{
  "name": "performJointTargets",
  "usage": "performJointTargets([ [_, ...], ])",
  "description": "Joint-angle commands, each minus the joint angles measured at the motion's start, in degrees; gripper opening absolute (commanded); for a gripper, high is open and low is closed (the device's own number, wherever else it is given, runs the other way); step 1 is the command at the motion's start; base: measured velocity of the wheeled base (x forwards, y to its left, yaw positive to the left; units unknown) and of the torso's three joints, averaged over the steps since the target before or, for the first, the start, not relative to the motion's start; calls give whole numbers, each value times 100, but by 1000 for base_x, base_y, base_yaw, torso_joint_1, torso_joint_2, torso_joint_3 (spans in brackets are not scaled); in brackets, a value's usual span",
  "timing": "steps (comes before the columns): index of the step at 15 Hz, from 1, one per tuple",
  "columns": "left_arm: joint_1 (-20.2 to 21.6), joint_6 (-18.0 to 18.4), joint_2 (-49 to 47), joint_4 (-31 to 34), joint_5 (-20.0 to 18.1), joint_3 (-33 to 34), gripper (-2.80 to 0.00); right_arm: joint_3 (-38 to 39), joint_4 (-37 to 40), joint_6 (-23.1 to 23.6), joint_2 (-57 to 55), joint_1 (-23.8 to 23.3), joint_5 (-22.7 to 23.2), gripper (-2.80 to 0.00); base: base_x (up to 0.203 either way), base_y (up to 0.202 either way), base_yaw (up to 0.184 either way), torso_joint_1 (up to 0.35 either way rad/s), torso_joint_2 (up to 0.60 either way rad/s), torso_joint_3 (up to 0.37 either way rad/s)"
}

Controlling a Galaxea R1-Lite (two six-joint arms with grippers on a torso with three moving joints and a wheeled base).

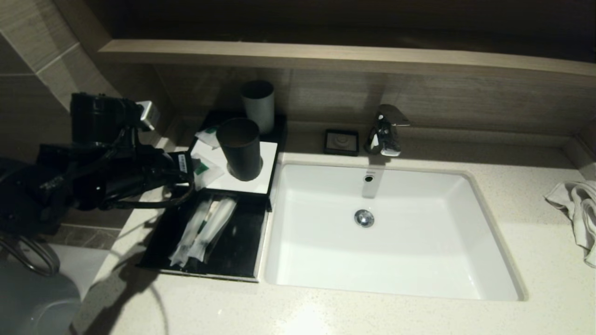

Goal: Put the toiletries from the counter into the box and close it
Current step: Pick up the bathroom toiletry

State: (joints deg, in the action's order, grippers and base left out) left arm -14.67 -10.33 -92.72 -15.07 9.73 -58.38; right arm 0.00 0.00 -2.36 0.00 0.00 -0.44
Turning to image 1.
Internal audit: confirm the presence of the large square green-label sachet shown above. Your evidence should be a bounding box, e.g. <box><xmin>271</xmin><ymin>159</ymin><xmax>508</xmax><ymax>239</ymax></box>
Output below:
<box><xmin>191</xmin><ymin>154</ymin><xmax>226</xmax><ymax>191</ymax></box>

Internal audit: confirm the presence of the long clear toothbrush packet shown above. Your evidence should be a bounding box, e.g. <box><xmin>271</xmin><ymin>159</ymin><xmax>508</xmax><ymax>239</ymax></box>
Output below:
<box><xmin>187</xmin><ymin>197</ymin><xmax>238</xmax><ymax>264</ymax></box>

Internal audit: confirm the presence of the green-band toothbrush packet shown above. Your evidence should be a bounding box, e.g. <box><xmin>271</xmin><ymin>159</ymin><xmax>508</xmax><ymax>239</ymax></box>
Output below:
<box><xmin>169</xmin><ymin>198</ymin><xmax>213</xmax><ymax>268</ymax></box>

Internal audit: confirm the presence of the black amenity tray box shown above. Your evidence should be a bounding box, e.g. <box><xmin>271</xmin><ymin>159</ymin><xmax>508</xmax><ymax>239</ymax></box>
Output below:
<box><xmin>136</xmin><ymin>188</ymin><xmax>271</xmax><ymax>283</ymax></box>

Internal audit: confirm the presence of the small green-label sachet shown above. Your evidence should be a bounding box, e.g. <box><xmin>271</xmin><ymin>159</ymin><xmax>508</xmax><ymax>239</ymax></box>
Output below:
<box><xmin>196</xmin><ymin>127</ymin><xmax>220</xmax><ymax>150</ymax></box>

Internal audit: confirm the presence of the comb packet with green label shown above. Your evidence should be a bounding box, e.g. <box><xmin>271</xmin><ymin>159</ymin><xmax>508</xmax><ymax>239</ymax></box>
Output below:
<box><xmin>201</xmin><ymin>201</ymin><xmax>220</xmax><ymax>234</ymax></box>

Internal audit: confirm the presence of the black cup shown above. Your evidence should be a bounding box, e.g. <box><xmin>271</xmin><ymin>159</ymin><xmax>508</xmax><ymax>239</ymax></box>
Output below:
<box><xmin>217</xmin><ymin>118</ymin><xmax>264</xmax><ymax>182</ymax></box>

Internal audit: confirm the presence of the white ribbed tray insert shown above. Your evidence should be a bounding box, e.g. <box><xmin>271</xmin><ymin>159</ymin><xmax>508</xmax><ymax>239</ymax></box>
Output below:
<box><xmin>190</xmin><ymin>139</ymin><xmax>278</xmax><ymax>194</ymax></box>

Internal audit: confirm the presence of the grey cup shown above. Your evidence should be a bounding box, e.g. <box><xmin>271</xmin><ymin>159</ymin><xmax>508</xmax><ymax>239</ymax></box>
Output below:
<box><xmin>241</xmin><ymin>81</ymin><xmax>275</xmax><ymax>135</ymax></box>

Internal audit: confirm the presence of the black square soap dish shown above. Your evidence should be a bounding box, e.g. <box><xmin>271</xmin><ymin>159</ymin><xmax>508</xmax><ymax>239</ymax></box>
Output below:
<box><xmin>324</xmin><ymin>130</ymin><xmax>359</xmax><ymax>157</ymax></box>

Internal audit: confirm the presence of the chrome faucet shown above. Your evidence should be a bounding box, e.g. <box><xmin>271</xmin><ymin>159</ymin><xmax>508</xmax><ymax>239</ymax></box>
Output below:
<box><xmin>364</xmin><ymin>105</ymin><xmax>410</xmax><ymax>157</ymax></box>

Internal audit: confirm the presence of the white sink basin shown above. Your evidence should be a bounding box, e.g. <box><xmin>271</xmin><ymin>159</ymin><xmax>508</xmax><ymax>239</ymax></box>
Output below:
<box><xmin>264</xmin><ymin>161</ymin><xmax>528</xmax><ymax>301</ymax></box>

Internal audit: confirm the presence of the white towel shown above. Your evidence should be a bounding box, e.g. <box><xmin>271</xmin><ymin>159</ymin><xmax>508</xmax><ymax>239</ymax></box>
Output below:
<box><xmin>543</xmin><ymin>181</ymin><xmax>596</xmax><ymax>268</ymax></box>

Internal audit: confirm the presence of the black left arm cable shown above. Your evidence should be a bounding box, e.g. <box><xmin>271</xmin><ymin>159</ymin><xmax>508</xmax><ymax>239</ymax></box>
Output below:
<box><xmin>105</xmin><ymin>179</ymin><xmax>196</xmax><ymax>209</ymax></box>

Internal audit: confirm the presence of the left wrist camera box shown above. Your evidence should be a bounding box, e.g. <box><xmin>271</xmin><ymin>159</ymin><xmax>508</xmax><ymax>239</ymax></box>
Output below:
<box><xmin>137</xmin><ymin>100</ymin><xmax>160</xmax><ymax>132</ymax></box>

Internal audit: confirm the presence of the dark flexible hose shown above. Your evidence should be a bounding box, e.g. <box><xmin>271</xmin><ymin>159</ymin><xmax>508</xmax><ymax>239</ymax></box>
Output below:
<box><xmin>0</xmin><ymin>233</ymin><xmax>61</xmax><ymax>277</ymax></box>

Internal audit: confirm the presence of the wooden wall shelf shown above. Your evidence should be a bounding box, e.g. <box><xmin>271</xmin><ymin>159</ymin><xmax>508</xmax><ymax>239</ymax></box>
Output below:
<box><xmin>102</xmin><ymin>41</ymin><xmax>596</xmax><ymax>80</ymax></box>

